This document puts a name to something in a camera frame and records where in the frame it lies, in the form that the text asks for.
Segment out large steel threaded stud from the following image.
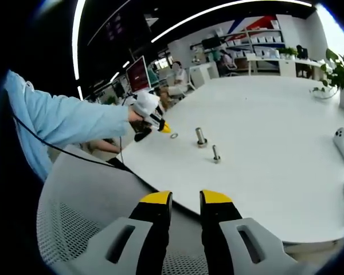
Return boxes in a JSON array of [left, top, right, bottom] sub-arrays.
[[194, 127, 209, 149]]

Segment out long white desk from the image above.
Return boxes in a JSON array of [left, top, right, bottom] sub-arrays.
[[245, 54, 333, 77]]

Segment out white mesh office chair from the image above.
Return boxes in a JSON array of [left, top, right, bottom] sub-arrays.
[[36, 144, 210, 275]]

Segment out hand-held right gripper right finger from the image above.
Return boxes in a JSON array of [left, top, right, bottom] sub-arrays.
[[199, 188, 319, 275]]

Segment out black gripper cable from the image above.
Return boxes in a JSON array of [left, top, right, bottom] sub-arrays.
[[12, 113, 138, 174]]

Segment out black office chair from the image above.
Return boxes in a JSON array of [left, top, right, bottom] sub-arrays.
[[296, 44, 313, 77]]

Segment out linear ceiling light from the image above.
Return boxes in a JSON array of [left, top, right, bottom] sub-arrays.
[[151, 0, 313, 44]]

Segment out white cabinet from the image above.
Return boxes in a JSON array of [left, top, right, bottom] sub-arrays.
[[189, 62, 220, 88]]

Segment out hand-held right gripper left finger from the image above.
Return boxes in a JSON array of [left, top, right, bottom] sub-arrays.
[[50, 190, 173, 275]]

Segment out small green desk plant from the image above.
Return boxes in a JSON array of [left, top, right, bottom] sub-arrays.
[[277, 46, 299, 60]]

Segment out shelf with white boxes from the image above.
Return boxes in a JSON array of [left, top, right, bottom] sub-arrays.
[[225, 19, 286, 62]]

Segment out person's left hand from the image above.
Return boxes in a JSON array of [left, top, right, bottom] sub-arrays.
[[128, 109, 143, 125]]

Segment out black monitor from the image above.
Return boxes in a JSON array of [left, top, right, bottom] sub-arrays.
[[201, 36, 222, 50]]

